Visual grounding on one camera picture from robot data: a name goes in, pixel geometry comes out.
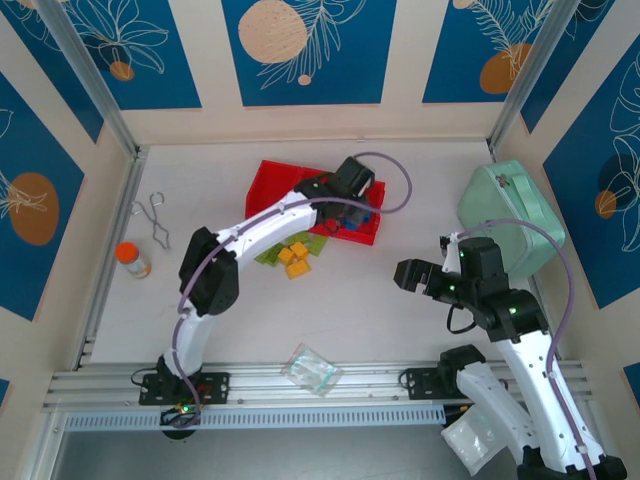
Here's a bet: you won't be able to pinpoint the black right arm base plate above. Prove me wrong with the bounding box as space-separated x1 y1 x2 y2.
402 367 446 401

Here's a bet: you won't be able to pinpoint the orange-capped small bottle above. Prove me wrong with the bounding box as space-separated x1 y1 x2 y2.
114 241 152 280

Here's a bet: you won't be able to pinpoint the mint green zip case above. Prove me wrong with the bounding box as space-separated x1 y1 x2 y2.
458 159 566 284

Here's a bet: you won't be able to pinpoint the grey slotted cable duct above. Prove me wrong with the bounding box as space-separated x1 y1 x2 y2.
64 405 446 431

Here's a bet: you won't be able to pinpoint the metal tongs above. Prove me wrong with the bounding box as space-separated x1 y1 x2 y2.
130 192 174 251

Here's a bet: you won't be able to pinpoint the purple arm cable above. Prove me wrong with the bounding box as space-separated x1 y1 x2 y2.
171 151 414 419
452 218 601 480

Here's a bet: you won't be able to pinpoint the aluminium side rail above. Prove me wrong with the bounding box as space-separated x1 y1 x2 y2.
74 147 147 371

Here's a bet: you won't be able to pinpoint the small circuit board green LED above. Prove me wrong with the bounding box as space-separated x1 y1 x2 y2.
160 403 202 430

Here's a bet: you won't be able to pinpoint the aluminium frame post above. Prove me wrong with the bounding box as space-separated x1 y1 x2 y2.
37 0 140 157
488 0 601 151

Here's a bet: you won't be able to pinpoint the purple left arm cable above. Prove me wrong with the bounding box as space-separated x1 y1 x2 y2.
171 151 414 419

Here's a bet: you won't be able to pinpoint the aluminium front rail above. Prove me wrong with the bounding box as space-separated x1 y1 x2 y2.
42 359 586 410

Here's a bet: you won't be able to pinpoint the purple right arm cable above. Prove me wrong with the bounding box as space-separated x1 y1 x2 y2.
452 218 601 480

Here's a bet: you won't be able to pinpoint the white plastic bag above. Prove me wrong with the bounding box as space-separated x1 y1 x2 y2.
440 404 509 476

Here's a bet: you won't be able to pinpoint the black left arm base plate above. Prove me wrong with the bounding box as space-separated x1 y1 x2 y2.
138 370 231 406

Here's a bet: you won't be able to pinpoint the clear zip bag green contents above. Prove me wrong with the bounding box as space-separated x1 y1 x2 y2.
280 342 344 399

